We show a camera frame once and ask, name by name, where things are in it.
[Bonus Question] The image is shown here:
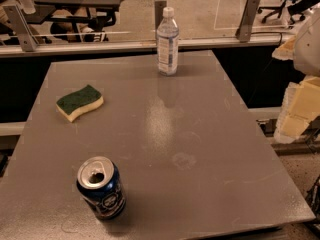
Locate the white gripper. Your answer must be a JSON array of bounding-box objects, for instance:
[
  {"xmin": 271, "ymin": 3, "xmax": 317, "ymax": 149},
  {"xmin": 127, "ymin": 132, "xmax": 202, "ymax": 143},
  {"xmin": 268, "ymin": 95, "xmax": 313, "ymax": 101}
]
[{"xmin": 272, "ymin": 10, "xmax": 320, "ymax": 144}]

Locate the blue pepsi can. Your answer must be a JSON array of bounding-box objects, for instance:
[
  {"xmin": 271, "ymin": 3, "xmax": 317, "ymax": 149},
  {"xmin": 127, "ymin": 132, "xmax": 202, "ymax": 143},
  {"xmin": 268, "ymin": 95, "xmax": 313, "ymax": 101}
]
[{"xmin": 76, "ymin": 156, "xmax": 126, "ymax": 220}]

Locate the clear plastic water bottle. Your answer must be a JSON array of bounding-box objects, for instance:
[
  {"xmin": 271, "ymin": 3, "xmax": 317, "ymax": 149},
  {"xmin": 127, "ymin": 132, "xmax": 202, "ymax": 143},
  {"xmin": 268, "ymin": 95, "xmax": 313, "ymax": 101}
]
[{"xmin": 156, "ymin": 7, "xmax": 179, "ymax": 76}]

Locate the green yellow sponge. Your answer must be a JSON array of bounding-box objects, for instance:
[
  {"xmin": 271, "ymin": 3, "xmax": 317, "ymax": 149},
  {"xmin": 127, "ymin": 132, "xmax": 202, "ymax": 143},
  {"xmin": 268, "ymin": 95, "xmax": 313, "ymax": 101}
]
[{"xmin": 56, "ymin": 85, "xmax": 104, "ymax": 122}]

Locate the black desk in background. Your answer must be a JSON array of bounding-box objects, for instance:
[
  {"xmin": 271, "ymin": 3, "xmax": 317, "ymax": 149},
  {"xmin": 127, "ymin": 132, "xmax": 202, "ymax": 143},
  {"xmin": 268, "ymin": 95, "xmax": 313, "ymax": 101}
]
[{"xmin": 25, "ymin": 0, "xmax": 125, "ymax": 42}]

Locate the grey metal rail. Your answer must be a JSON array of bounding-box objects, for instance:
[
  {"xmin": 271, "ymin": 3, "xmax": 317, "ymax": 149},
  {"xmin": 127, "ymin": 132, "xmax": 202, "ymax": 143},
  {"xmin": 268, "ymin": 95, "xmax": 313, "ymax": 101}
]
[{"xmin": 0, "ymin": 32, "xmax": 293, "ymax": 58}]

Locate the grey metal bracket left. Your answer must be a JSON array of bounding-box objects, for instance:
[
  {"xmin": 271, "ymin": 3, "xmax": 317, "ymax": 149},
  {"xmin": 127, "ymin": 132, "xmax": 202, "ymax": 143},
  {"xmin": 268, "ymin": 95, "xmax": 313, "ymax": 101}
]
[{"xmin": 3, "ymin": 5, "xmax": 38, "ymax": 52}]

